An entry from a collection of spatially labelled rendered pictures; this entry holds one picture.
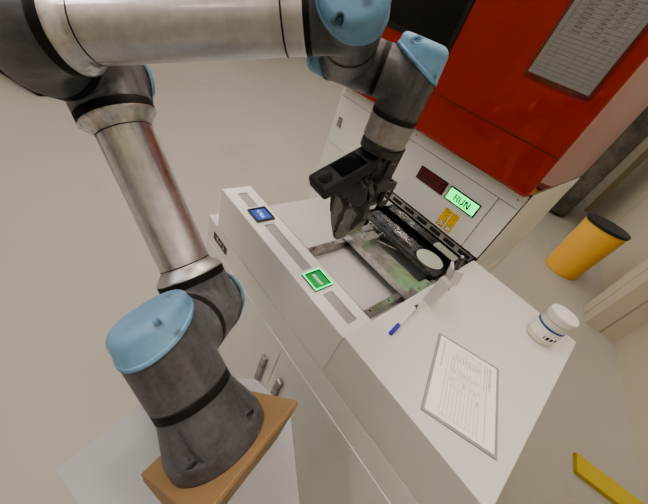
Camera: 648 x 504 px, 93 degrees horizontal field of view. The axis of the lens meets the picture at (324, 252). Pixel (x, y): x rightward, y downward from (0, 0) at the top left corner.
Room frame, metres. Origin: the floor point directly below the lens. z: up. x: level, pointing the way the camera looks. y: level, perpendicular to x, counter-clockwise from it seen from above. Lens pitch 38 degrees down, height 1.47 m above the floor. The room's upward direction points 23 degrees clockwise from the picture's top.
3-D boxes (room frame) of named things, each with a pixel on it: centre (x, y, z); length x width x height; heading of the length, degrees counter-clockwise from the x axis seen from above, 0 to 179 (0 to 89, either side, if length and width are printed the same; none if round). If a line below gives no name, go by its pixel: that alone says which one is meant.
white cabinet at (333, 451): (0.73, -0.18, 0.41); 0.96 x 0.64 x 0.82; 54
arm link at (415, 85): (0.54, -0.02, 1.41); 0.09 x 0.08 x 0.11; 94
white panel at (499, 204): (1.16, -0.15, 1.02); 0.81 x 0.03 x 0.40; 54
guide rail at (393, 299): (0.72, -0.26, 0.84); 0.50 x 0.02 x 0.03; 144
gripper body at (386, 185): (0.55, -0.02, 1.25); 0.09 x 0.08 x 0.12; 144
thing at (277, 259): (0.60, 0.09, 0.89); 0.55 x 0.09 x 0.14; 54
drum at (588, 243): (3.24, -2.51, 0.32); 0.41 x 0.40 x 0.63; 68
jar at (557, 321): (0.67, -0.62, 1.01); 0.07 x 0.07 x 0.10
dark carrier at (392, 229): (1.07, -0.32, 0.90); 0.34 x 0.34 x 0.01; 54
